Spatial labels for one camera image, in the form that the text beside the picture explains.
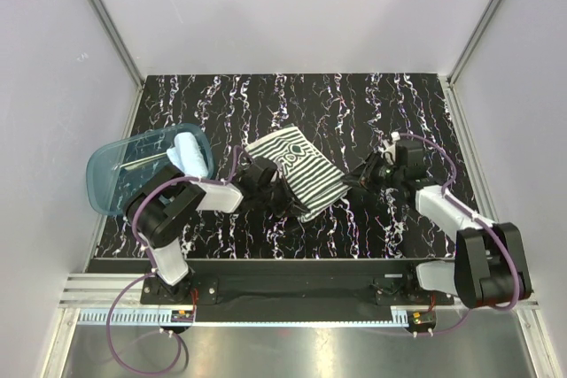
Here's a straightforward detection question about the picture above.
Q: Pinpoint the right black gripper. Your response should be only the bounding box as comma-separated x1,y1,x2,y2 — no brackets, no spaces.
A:
339,150,403,196

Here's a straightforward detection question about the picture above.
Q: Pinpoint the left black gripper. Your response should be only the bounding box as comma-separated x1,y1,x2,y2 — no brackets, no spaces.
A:
255,175,309,219

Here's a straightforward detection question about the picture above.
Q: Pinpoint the green white striped towel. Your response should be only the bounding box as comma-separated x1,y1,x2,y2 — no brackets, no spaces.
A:
245,126,350,223

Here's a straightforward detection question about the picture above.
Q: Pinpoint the light blue towel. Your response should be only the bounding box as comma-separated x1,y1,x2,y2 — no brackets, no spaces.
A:
167,132,209,178

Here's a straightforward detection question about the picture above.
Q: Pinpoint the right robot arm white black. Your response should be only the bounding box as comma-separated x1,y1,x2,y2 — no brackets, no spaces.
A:
341,132,532,311

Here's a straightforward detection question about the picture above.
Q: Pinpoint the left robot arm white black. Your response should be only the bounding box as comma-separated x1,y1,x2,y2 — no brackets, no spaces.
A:
123,158,309,304

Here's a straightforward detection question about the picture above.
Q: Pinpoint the left electronics board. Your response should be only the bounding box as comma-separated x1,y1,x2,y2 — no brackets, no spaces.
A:
171,310,195,323

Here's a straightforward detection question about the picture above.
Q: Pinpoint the electronics board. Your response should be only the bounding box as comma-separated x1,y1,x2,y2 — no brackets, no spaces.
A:
171,310,195,323
410,311,437,328

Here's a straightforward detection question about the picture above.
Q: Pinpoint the blue transparent plastic container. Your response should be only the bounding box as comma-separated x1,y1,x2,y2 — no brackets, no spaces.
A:
86,123,215,216

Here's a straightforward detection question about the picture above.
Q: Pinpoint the right electronics board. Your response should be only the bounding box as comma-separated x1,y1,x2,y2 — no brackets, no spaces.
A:
410,311,437,328

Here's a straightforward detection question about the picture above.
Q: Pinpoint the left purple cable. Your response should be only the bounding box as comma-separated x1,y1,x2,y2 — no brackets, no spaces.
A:
108,147,253,373

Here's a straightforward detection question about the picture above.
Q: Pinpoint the aluminium frame rail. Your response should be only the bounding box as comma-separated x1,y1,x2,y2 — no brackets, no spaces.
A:
57,274,541,328

